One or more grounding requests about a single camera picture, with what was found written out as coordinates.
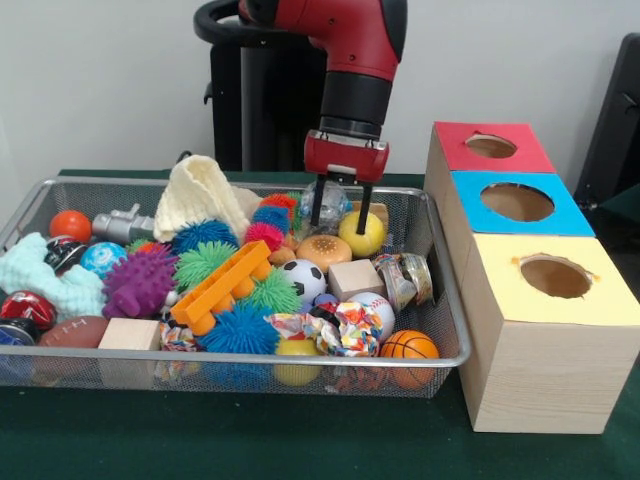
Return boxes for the wooden box three holes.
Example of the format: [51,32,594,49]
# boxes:
[425,122,640,435]

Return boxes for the dark green table cloth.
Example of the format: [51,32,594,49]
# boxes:
[0,168,640,480]

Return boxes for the clear shallow mesh bin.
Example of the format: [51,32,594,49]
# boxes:
[0,176,471,399]

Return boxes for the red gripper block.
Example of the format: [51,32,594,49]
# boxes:
[303,128,391,236]

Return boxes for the crushed clear plastic bottle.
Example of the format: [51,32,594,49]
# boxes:
[298,180,359,238]

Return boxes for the cream knitted cloth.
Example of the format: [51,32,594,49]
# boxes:
[153,154,264,243]

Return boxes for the orange toy brick round studs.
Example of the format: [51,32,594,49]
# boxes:
[170,239,274,336]

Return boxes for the yellow green ball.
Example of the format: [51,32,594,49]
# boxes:
[338,209,388,260]

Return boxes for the green spiky ball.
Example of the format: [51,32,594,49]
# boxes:
[174,240,240,292]
[243,265,304,315]

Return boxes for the purple spiky ball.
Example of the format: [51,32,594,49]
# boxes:
[101,244,180,320]

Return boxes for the red orange ball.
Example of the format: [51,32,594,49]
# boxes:
[48,209,93,243]

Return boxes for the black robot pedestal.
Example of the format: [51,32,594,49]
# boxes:
[193,0,381,173]

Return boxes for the small black white soccer ball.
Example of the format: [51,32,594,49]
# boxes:
[279,258,329,306]

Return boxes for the blue spiky ball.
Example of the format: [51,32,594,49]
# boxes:
[197,302,282,357]

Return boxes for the small orange basketball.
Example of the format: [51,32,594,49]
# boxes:
[379,328,441,389]

